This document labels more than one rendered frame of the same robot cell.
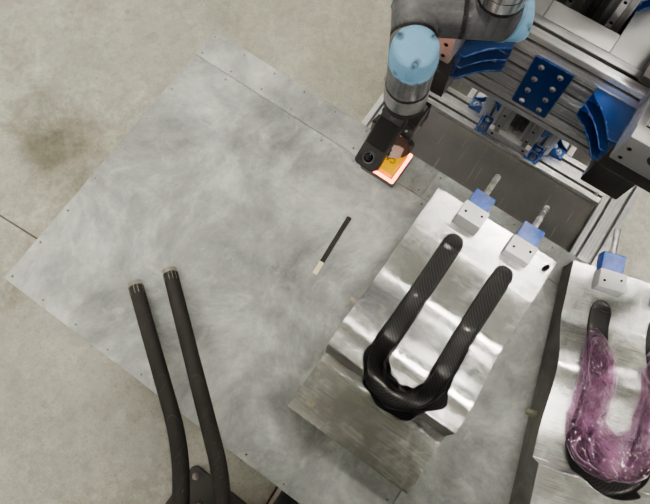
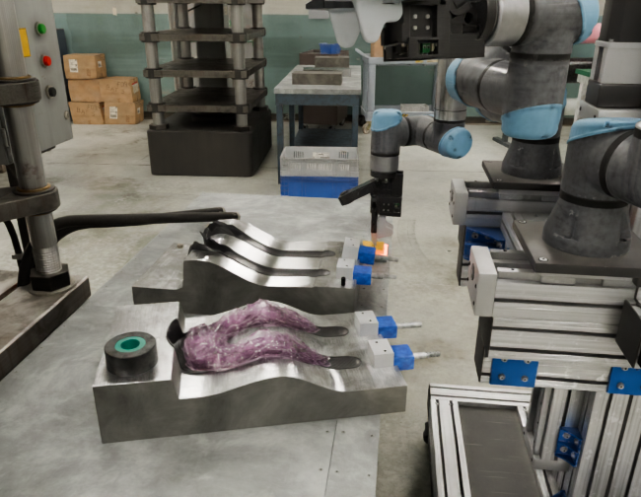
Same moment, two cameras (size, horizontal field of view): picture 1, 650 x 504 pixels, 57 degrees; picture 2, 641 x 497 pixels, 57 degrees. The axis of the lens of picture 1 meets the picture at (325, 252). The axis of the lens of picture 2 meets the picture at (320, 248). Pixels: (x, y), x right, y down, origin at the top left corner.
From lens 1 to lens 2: 1.50 m
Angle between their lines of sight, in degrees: 60
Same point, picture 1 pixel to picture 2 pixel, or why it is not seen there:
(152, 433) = not seen: hidden behind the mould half
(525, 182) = not seen: outside the picture
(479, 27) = (430, 132)
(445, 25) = (418, 128)
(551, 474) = (173, 307)
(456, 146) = (504, 452)
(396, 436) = (173, 274)
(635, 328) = (338, 350)
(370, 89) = not seen: hidden behind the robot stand
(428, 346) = (242, 249)
